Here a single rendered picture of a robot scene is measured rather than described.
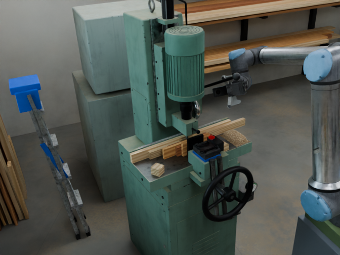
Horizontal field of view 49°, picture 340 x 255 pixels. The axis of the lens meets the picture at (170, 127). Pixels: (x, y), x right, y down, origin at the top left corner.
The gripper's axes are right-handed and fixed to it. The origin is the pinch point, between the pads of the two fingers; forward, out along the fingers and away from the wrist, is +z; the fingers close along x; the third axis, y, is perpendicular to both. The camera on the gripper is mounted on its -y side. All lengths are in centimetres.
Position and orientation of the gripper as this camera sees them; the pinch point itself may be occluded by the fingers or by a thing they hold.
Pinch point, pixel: (224, 92)
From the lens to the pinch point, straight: 172.6
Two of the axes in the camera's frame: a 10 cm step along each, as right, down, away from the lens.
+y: 9.0, -1.5, -4.1
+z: -3.7, 2.4, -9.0
